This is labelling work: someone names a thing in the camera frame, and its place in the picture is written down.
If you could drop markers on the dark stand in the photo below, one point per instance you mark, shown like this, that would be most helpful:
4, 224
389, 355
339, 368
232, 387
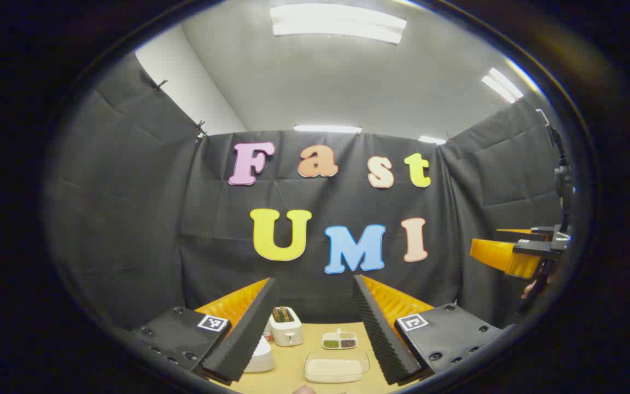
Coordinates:
564, 186

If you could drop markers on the clear plastic water bottle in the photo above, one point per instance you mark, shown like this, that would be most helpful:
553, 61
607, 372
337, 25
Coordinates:
267, 331

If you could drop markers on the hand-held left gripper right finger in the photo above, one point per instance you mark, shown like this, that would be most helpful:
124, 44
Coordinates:
378, 334

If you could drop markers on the black clip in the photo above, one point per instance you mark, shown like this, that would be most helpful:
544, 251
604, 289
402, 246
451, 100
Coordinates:
200, 129
160, 85

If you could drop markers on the ceiling light panel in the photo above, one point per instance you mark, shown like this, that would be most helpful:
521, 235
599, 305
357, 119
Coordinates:
431, 140
327, 129
503, 85
337, 22

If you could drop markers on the brown bread slice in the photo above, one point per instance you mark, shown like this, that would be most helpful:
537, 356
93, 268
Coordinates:
286, 313
276, 314

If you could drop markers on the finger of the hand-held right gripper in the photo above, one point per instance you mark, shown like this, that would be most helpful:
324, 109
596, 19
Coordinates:
536, 234
498, 257

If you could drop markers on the clear plastic container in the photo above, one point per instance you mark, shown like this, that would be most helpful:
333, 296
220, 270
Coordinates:
337, 354

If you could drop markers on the pile of red beans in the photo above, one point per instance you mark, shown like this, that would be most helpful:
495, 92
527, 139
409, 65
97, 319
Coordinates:
348, 343

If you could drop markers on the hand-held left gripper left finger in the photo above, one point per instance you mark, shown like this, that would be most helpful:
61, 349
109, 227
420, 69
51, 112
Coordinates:
249, 334

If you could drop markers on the pile of green beans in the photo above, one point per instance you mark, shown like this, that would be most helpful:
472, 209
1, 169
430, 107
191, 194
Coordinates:
331, 344

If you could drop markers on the white toaster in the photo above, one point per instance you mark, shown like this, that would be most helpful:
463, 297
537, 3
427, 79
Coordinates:
287, 334

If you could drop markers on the white rice cooker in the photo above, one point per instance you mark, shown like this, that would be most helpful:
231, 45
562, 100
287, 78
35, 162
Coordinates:
260, 358

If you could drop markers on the white divided dish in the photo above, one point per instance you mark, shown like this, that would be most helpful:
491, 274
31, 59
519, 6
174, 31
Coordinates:
330, 335

